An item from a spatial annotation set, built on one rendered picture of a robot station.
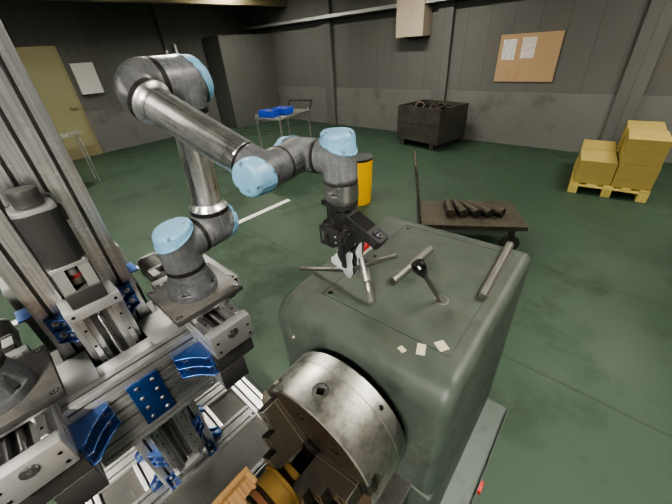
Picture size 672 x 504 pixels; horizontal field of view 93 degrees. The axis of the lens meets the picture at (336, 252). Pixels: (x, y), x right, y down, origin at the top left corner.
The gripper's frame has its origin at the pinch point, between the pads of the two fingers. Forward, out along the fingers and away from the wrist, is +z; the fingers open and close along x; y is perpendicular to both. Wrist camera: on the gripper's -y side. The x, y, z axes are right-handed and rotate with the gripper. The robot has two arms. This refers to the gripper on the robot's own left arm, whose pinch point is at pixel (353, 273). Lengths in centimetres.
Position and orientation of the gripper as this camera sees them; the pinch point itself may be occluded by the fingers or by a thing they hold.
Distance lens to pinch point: 83.5
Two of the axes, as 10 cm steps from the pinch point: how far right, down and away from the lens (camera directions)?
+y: -7.7, -2.9, 5.6
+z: 0.8, 8.4, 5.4
